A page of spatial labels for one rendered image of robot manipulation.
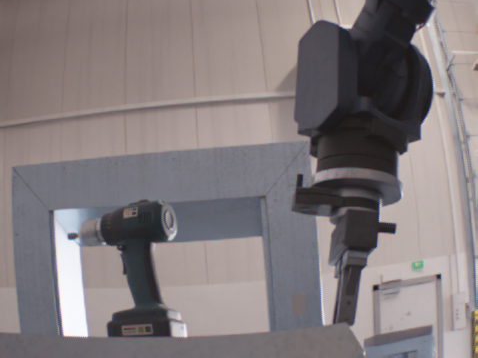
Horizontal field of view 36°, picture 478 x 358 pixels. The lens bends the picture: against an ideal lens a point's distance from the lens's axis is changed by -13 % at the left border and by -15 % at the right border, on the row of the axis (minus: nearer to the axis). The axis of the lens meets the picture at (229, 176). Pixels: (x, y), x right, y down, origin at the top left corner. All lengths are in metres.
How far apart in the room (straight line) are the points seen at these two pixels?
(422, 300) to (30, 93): 6.66
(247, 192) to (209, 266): 7.92
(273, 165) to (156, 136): 8.45
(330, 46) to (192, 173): 1.99
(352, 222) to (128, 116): 10.64
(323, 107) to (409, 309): 10.00
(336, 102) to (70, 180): 2.14
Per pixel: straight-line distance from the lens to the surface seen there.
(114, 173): 3.12
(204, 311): 10.84
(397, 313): 11.01
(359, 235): 1.06
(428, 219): 11.40
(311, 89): 1.14
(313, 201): 1.10
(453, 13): 12.86
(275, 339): 1.03
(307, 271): 3.00
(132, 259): 1.24
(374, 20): 1.17
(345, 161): 1.10
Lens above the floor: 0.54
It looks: 17 degrees up
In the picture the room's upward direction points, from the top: 5 degrees counter-clockwise
